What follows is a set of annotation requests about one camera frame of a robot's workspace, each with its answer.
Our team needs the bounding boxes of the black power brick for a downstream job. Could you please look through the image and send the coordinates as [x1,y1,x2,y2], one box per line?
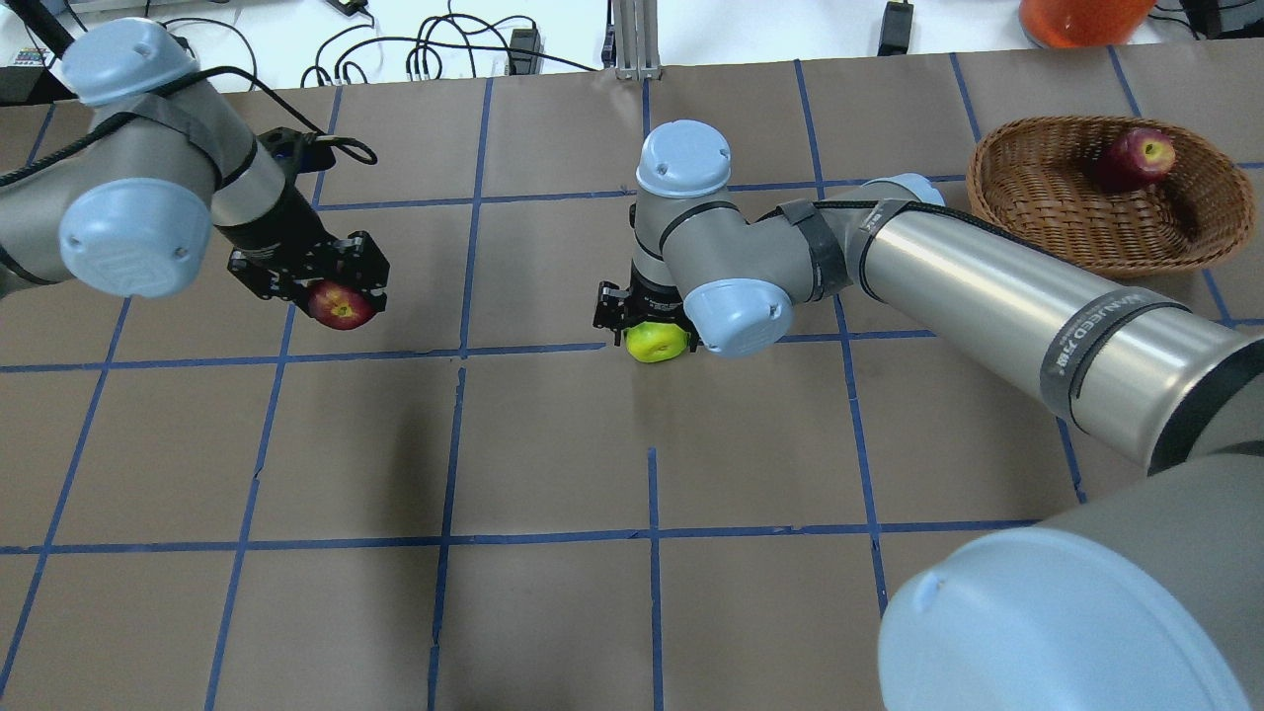
[876,1,913,57]

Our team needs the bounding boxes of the green apple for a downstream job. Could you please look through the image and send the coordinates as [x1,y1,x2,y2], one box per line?
[622,321,690,364]

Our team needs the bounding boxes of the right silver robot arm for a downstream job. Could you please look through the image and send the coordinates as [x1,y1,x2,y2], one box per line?
[594,120,1263,710]

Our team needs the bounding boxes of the light red apple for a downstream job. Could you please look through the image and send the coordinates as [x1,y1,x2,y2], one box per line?
[1091,127,1177,194]

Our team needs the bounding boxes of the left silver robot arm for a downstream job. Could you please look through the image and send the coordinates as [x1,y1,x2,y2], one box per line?
[1,16,391,315]

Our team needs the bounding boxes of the woven wicker basket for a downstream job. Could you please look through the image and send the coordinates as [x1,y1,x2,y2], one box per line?
[966,116,1259,278]

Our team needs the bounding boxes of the dark red apple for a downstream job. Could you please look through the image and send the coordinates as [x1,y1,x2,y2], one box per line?
[305,280,379,330]

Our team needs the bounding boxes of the aluminium frame post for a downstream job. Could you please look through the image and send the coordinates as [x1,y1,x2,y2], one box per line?
[600,0,664,81]

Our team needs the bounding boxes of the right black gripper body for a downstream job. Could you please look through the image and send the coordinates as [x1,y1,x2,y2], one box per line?
[612,266,702,350]

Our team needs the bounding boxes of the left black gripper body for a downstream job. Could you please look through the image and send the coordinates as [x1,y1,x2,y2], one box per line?
[215,127,387,309]

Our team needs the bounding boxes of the orange bucket with lid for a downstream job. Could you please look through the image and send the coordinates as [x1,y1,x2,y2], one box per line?
[1018,1,1157,48]

